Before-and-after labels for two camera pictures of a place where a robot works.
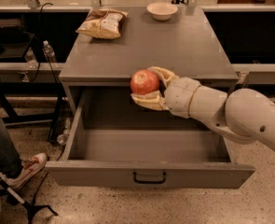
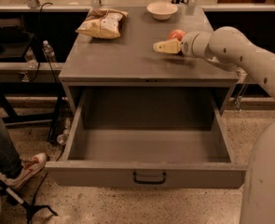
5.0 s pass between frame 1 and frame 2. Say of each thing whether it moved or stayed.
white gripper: moved
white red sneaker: stayed
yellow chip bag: stayed
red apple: moved
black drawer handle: stayed
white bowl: stayed
